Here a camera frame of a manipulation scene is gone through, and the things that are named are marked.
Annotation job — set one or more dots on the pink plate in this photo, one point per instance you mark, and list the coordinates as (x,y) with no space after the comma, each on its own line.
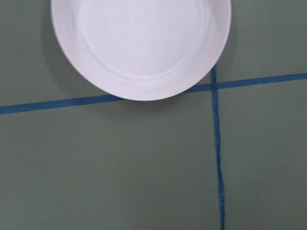
(142,50)

